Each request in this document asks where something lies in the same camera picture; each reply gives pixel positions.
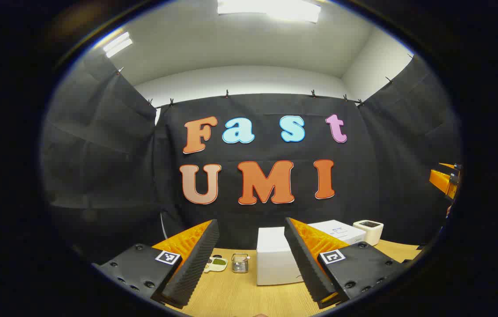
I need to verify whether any large ceiling light panel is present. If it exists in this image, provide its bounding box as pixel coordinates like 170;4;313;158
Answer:
217;0;322;23

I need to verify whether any white divided dish of beans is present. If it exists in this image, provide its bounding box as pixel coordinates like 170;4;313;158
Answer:
203;256;228;273

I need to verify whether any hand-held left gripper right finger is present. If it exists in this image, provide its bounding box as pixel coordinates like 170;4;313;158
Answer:
284;217;412;310

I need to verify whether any white microwave oven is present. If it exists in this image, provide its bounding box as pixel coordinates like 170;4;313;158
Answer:
256;220;367;286

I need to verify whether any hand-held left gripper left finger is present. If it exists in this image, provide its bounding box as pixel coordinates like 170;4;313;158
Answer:
92;219;221;309

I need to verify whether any black backdrop cloth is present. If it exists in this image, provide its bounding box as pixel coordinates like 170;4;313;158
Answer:
40;53;463;265

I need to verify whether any row of small cloth clips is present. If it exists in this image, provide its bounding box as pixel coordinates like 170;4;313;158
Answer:
117;53;414;108

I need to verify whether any small white toaster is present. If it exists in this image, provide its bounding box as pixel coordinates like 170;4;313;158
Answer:
353;220;384;246

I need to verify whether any metal wire utensil holder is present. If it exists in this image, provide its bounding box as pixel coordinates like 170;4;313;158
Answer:
231;253;250;273

